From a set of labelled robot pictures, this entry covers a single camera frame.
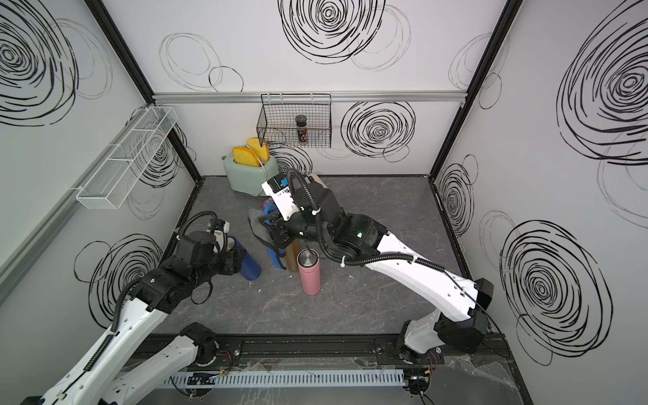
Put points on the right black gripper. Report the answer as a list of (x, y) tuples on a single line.
[(285, 233)]

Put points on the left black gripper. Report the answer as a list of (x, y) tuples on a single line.
[(234, 259)]

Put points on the blue and grey cloth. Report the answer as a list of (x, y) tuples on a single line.
[(256, 221)]

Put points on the blue thermos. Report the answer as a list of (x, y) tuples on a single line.
[(250, 269)]

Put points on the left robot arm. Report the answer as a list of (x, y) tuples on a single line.
[(204, 250)]

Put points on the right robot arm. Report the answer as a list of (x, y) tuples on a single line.
[(308, 211)]

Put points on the gold thermos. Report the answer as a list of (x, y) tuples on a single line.
[(291, 254)]

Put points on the pink thermos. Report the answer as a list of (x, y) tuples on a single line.
[(309, 269)]

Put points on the clear jar of oats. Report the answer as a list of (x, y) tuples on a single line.
[(316, 178)]

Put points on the mint green toaster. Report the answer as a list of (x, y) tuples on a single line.
[(249, 179)]

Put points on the rear yellow toast slice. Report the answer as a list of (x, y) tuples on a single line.
[(259, 148)]

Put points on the yellow toast slice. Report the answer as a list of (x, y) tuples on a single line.
[(259, 148), (245, 156)]

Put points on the front yellow toast slice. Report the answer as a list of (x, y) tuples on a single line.
[(245, 156)]

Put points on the dark spice bottle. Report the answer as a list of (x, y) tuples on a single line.
[(301, 127)]

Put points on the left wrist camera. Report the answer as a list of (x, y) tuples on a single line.
[(221, 230)]

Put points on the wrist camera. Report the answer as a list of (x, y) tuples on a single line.
[(278, 189), (221, 230)]

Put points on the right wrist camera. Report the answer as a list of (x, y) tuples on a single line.
[(278, 189)]

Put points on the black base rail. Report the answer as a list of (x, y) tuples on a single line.
[(382, 349)]

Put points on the black wire basket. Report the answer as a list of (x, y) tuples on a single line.
[(276, 121)]

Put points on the white mesh wall shelf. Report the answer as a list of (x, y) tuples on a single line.
[(143, 154)]

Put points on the white slotted cable duct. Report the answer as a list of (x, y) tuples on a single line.
[(284, 379)]

